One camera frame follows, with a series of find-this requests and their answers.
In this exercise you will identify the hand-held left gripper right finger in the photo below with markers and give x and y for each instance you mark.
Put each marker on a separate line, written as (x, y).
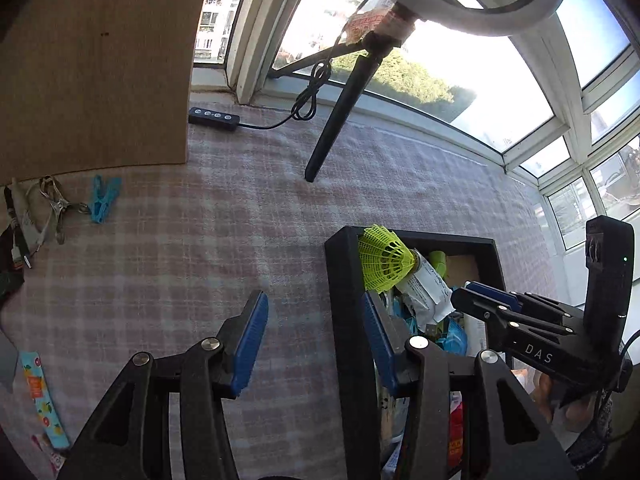
(377, 345)

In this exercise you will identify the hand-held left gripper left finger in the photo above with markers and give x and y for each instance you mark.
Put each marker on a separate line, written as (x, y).
(252, 340)

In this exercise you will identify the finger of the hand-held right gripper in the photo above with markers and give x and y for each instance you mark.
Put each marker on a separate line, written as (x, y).
(475, 307)
(492, 295)

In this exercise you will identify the black storage tray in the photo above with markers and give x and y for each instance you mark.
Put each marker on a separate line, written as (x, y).
(345, 310)

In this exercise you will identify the person's right hand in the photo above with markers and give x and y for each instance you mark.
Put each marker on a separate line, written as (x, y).
(575, 417)

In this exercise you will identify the white lotion tube blue cap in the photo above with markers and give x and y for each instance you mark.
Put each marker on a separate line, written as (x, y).
(474, 332)

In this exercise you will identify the crumpled white tube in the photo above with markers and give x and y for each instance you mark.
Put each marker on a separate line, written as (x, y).
(425, 285)

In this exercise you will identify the green plastic bottle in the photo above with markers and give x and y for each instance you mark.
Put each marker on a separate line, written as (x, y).
(437, 262)

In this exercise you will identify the yellow plastic shuttlecock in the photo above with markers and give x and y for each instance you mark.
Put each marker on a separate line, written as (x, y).
(380, 260)

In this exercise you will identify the red packet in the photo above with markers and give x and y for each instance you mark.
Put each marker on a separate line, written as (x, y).
(455, 430)

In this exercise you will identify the blue clothespin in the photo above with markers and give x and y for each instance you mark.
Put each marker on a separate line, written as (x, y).
(102, 200)

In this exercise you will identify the teal fruit-print strip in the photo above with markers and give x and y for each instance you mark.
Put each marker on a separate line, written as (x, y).
(40, 400)

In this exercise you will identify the pink white packet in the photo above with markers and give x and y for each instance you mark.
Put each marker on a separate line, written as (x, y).
(52, 460)

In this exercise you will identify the wooden board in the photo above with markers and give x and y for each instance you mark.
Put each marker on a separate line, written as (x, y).
(100, 60)

